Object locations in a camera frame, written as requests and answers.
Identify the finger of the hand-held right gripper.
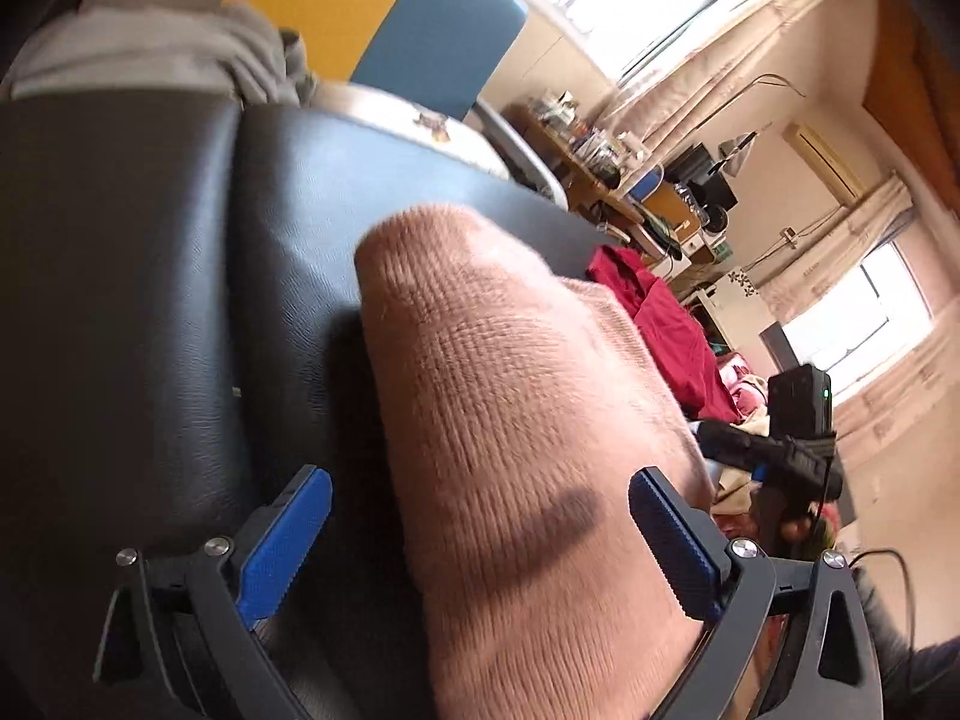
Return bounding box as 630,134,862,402
694,421,788,466

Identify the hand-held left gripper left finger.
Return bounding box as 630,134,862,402
91,463,335,720

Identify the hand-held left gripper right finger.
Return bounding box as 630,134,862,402
628,466,882,720

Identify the pink knit sweater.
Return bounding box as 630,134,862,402
354,202,740,720

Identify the person's right forearm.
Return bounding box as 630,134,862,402
855,566,960,720

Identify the beige garment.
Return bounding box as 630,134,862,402
711,457,760,512

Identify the beige patterned curtain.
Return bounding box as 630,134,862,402
600,0,863,158
757,172,916,316
832,330,960,466

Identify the side window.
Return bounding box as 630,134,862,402
780,240,935,398

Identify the white low shelf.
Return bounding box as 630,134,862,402
697,270,766,346

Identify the red sweater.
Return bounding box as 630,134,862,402
586,244,740,422

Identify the black monitor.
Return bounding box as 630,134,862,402
667,142,740,211

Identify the black padded folding table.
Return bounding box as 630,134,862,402
0,86,638,720

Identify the wooden desk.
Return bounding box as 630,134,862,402
502,101,653,222

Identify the white printed pillow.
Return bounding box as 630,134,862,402
311,82,518,181

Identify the grey garment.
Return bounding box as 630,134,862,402
0,0,316,106

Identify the grey yellow blue sofa chair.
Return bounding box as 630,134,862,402
75,0,571,203

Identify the black cable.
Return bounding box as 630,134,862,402
847,549,912,650

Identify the wall air conditioner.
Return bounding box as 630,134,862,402
784,124,871,200

